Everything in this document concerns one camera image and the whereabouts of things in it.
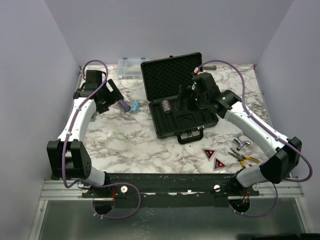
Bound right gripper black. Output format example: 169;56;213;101
174;84;208;113

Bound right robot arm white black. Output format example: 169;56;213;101
175;72;302;196

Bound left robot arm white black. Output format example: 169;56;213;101
46;70;124;198

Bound black poker set case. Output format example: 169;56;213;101
140;52;219;145

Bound purple poker chip stack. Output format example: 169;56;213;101
117;99;131;112

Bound light blue poker chip stack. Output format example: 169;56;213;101
130;100;141;113

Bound clear plastic organizer box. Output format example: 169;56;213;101
117;57;150;79

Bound dark metal cylinder rod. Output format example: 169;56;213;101
202;65;217;71

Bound upper triangular red black card box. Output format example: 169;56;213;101
202;148;216;161

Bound triangular red black card box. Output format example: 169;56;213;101
202;148;216;161
213;157;227;171

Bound lower triangular red black card box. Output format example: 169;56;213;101
213;157;227;171

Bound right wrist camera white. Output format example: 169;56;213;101
191;67;201;90

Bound yellow handled pliers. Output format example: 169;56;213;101
228;148;260;168

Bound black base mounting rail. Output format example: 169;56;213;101
82;173;259;208

